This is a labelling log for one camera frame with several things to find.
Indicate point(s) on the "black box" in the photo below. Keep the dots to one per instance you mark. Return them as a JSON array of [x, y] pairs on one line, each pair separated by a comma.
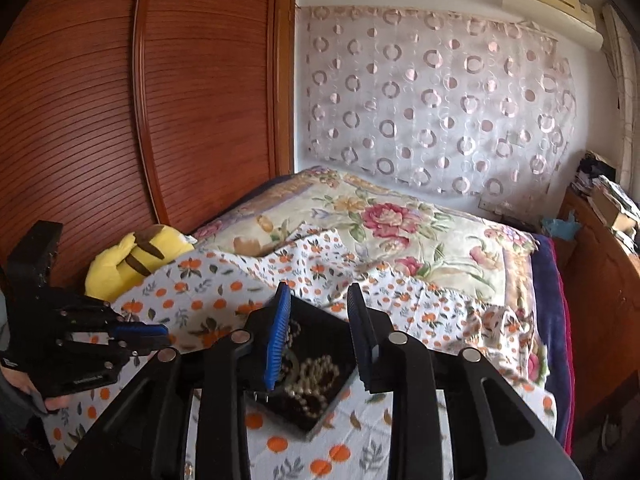
[[325, 330]]

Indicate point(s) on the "dark blue blanket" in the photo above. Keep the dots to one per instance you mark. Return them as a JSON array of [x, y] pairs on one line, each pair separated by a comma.
[[552, 340]]

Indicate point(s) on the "brown wooden wardrobe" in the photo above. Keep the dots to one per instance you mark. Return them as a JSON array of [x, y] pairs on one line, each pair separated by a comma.
[[125, 110]]

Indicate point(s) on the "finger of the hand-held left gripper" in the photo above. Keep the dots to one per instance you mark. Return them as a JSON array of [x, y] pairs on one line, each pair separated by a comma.
[[142, 331], [145, 346]]

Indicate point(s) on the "wooden side cabinet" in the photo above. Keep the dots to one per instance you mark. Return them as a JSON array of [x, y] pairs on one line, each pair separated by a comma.
[[605, 310]]

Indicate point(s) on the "orange fruit print cloth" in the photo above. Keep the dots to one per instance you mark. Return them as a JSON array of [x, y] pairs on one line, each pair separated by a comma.
[[210, 285]]

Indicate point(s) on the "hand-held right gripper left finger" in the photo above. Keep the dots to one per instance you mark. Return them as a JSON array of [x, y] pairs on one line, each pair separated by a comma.
[[277, 340]]

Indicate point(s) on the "circle pattern sheer curtain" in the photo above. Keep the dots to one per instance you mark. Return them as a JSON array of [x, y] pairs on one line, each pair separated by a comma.
[[430, 100]]

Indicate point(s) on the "yellow plush toy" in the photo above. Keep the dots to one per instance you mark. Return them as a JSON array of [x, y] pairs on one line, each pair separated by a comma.
[[130, 255]]

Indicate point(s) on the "white air conditioner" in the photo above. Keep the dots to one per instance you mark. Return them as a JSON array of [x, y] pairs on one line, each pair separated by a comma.
[[550, 5]]

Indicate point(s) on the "teal plastic bag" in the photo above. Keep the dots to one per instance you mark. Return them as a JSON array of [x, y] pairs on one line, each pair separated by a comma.
[[562, 227]]

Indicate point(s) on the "person's left hand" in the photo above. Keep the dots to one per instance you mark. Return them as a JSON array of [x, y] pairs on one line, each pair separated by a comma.
[[20, 381]]

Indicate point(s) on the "floral blanket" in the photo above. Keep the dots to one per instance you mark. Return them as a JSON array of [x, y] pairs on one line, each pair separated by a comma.
[[400, 230]]

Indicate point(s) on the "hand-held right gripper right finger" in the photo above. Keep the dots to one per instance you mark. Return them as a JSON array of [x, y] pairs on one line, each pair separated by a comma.
[[360, 340]]

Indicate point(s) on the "pile of clutter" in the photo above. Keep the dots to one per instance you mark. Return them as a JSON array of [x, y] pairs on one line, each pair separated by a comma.
[[607, 195]]

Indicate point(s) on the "patterned window curtain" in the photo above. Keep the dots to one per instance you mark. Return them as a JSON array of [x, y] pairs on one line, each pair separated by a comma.
[[625, 85]]

